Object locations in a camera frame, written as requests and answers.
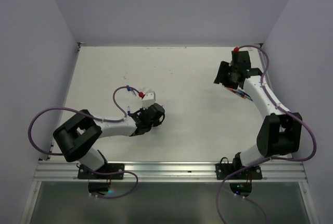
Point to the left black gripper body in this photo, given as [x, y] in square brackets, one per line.
[154, 124]

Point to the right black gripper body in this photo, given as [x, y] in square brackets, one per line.
[233, 69]

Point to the blue patterned pen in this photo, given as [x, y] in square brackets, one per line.
[246, 96]

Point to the red capped clear pen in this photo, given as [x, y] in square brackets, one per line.
[236, 91]

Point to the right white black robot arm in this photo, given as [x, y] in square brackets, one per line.
[279, 134]

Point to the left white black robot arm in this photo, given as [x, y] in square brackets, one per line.
[77, 135]

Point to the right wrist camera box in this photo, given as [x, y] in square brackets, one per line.
[235, 50]

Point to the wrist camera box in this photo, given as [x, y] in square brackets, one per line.
[235, 50]
[148, 99]

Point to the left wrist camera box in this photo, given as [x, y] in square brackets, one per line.
[148, 99]

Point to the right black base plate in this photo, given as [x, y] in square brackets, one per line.
[225, 168]

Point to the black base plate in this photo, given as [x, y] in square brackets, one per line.
[115, 168]
[225, 168]

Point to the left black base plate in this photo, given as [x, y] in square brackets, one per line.
[115, 168]

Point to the aluminium front rail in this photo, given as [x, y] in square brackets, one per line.
[169, 171]

